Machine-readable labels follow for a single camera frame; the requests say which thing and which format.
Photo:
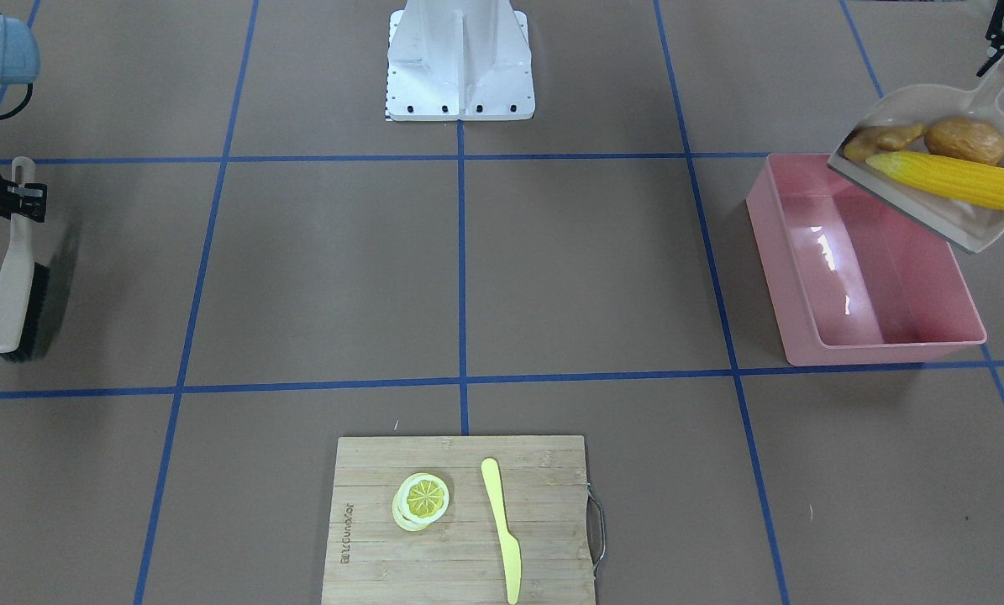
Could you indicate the toy brown potato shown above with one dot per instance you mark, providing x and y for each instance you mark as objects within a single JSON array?
[{"x": 966, "y": 139}]

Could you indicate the toy lemon slice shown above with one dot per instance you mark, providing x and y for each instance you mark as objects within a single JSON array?
[{"x": 421, "y": 500}]

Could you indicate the white hand brush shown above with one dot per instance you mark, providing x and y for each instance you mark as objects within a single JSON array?
[{"x": 23, "y": 282}]

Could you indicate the wooden cutting board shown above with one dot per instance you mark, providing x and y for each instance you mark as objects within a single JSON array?
[{"x": 456, "y": 560}]

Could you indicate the white plastic dustpan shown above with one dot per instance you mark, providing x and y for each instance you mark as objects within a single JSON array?
[{"x": 971, "y": 228}]

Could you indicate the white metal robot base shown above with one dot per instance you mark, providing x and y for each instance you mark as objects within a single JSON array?
[{"x": 459, "y": 60}]

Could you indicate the yellow plastic toy knife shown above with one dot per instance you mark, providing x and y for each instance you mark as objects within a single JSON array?
[{"x": 512, "y": 558}]

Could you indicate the yellow toy corn cob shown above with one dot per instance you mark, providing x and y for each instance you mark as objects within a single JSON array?
[{"x": 967, "y": 181}]

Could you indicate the toy ginger root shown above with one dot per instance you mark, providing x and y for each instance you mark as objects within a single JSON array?
[{"x": 871, "y": 140}]

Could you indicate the pink plastic bin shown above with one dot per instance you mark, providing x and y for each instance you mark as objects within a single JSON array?
[{"x": 852, "y": 281}]

